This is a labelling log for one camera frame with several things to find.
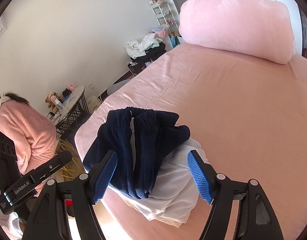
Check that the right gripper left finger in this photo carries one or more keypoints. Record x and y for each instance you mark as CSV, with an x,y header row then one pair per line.
x,y
49,218

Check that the pile of white clothes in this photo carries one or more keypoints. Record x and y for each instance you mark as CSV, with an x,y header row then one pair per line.
x,y
136,49

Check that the rolled pink duvet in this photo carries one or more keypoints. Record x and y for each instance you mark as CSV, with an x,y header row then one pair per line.
x,y
260,28

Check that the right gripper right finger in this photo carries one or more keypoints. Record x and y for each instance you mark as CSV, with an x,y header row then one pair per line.
x,y
256,218

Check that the folded white garment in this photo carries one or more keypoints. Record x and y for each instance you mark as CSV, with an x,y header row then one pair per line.
x,y
174,194

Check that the navy blue striped shorts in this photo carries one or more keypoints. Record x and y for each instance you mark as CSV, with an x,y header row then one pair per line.
x,y
141,138

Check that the pink bed sheet mattress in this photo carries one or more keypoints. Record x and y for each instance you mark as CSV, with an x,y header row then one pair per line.
x,y
248,114

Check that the round side table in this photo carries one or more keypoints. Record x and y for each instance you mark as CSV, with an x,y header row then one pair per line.
x,y
74,108

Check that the person in pink sweater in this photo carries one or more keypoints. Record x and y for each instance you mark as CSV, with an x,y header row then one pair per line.
x,y
33,134

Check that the white wire shelf rack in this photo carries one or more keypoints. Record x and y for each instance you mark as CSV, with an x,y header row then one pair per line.
x,y
167,24

